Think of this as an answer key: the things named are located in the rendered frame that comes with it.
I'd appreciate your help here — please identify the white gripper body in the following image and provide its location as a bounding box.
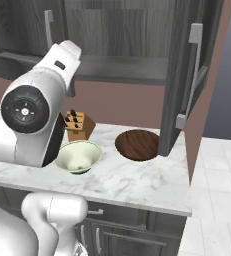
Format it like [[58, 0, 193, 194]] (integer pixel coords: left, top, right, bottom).
[[52, 39, 83, 92]]

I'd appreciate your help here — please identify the dark grey base cabinet door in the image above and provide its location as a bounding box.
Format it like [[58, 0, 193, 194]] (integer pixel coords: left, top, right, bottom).
[[74, 219, 93, 256], [90, 221, 182, 256]]

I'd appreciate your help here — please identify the dark grey base cabinet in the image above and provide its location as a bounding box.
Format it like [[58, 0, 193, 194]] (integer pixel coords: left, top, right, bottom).
[[0, 184, 189, 256]]

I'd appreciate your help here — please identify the wooden knife block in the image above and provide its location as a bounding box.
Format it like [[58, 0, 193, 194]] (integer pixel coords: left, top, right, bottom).
[[63, 108, 97, 143]]

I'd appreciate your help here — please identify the pale green bowl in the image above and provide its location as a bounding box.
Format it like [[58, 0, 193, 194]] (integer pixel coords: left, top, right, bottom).
[[53, 139, 105, 176]]

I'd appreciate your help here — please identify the dark brown wooden bowl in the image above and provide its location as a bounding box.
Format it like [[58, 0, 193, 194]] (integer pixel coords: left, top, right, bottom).
[[114, 129, 162, 163]]

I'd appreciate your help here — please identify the dark grey drawer front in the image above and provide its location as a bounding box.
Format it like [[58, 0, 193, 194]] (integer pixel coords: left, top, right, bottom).
[[85, 199, 152, 228]]

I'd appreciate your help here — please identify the dark grey wall cabinet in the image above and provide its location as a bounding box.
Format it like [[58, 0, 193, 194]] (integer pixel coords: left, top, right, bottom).
[[60, 0, 188, 86]]

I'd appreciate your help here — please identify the grey drawer handle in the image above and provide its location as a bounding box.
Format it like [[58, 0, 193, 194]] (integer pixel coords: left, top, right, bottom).
[[86, 208, 105, 216]]

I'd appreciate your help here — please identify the grey base cabinet door handle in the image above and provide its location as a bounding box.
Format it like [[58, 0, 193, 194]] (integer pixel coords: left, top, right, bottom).
[[79, 224, 87, 248], [94, 227, 103, 256]]

